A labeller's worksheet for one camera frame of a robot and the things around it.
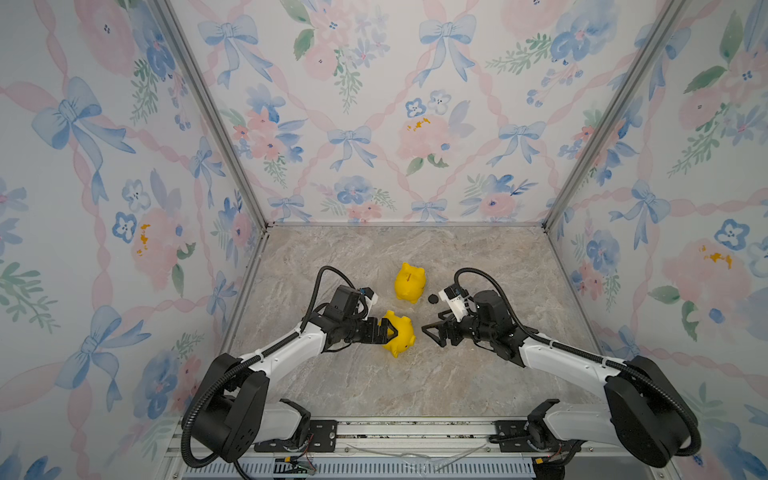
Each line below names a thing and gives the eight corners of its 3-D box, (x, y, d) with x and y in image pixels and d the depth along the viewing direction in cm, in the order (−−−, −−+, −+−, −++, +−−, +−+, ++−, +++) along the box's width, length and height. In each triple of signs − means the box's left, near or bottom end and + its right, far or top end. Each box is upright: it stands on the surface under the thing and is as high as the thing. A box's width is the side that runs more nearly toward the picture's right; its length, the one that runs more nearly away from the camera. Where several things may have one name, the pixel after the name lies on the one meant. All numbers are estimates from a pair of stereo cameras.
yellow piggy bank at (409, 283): (391, 299, 101) (392, 284, 93) (402, 278, 106) (403, 262, 99) (415, 308, 98) (418, 293, 91) (425, 286, 104) (428, 270, 96)
